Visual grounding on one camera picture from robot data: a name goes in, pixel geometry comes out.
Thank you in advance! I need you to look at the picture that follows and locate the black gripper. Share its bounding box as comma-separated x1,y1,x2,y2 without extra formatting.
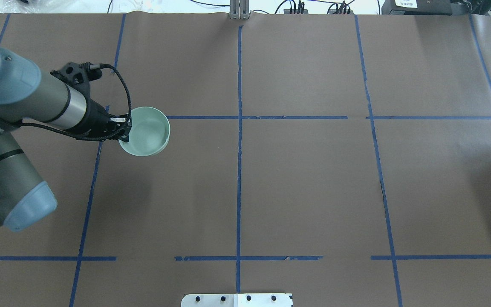
84,99,132,142

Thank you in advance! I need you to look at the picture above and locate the mint green bowl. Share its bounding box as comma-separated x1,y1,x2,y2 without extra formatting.
119,107,171,156

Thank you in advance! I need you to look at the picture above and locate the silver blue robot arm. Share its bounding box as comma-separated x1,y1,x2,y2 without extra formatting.
0,47,132,232

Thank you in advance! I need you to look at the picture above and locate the black desktop box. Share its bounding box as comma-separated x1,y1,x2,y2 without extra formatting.
381,0,452,16

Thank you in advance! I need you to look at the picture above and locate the aluminium frame post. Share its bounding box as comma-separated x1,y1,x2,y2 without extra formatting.
228,0,251,20

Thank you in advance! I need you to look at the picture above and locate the white pedestal column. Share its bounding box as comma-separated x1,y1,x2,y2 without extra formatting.
181,293,294,307

